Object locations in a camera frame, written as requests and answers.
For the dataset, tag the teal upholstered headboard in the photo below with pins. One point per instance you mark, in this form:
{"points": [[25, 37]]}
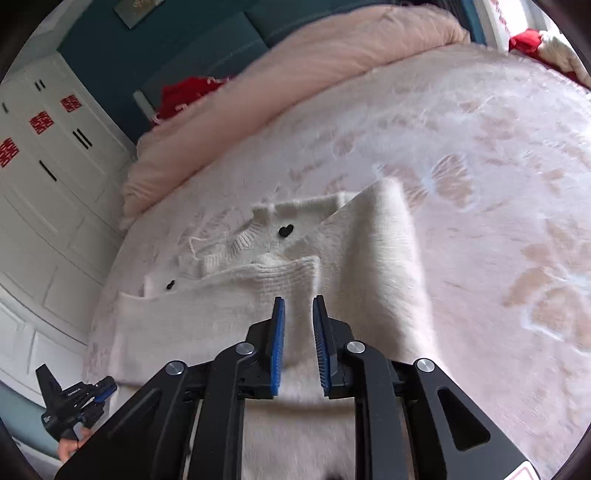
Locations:
{"points": [[221, 46]]}

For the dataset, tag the person's left hand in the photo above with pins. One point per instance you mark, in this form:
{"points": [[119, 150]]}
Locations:
{"points": [[71, 446]]}

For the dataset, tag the red cloth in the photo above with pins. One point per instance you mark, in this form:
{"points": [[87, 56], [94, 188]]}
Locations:
{"points": [[526, 42]]}

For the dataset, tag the framed wall picture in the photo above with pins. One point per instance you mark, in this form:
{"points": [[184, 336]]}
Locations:
{"points": [[136, 10]]}

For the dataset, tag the bed with pink floral blanket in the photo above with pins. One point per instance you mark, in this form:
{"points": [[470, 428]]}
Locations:
{"points": [[485, 184]]}

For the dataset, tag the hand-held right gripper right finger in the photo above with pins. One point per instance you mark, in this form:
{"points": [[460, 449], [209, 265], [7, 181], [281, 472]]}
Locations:
{"points": [[320, 350]]}

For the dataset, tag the red paper cutout decoration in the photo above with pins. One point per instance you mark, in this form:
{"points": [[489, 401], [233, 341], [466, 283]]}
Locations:
{"points": [[7, 152], [41, 122], [71, 103]]}

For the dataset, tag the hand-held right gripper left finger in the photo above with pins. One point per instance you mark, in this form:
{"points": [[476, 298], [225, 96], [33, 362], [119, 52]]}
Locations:
{"points": [[277, 350]]}

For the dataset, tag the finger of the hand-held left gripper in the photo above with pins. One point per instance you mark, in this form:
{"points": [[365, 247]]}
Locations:
{"points": [[105, 390]]}

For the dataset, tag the pink duvet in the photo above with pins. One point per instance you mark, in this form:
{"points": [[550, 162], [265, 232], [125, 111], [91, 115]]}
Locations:
{"points": [[277, 92]]}

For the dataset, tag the pale pink fluffy cloth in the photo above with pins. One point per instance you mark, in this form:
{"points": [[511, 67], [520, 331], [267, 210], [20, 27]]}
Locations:
{"points": [[563, 55]]}

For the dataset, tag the red garment at headboard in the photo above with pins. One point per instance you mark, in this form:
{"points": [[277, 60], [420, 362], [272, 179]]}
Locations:
{"points": [[184, 95]]}

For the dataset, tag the cream knit sweater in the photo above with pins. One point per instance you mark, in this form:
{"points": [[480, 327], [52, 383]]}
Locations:
{"points": [[369, 277]]}

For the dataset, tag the white wardrobe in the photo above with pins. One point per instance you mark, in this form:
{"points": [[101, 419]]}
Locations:
{"points": [[69, 207]]}

